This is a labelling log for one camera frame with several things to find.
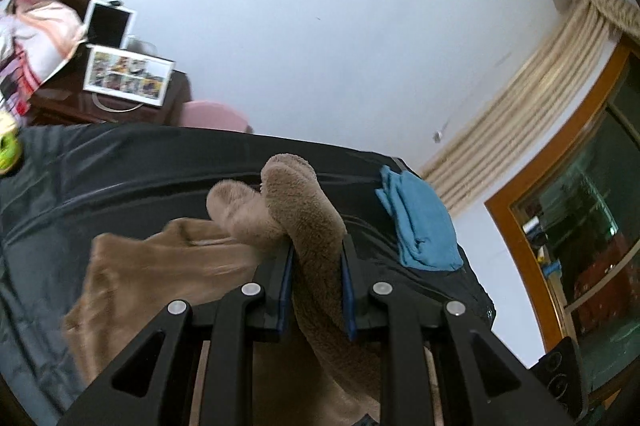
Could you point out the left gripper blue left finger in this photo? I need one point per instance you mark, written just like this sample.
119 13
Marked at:
185 351

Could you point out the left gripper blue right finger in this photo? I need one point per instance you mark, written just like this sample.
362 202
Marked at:
440 364

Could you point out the brown fleece sweater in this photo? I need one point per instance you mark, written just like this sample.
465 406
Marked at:
315 376

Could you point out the blue fleece garment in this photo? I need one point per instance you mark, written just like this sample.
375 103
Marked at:
426 237

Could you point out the black satin sheet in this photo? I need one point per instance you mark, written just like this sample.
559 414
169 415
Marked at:
74 183

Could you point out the pink round stool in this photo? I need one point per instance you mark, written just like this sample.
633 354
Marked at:
213 115

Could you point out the green toy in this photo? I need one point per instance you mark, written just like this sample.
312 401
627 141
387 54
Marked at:
10 145

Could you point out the dark bedside table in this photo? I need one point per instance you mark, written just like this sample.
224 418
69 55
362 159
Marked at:
62 100

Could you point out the white tablet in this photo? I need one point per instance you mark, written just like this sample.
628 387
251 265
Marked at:
109 24

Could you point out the striped pink pillow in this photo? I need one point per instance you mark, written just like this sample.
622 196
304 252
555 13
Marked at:
38 37

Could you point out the cream curtain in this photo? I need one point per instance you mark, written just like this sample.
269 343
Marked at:
527 106

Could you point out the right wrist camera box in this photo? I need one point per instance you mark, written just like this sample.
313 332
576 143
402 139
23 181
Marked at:
561 371

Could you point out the window with wooden frame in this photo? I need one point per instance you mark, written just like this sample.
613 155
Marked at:
570 219

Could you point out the photo collage frame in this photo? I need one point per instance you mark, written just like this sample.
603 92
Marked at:
127 75

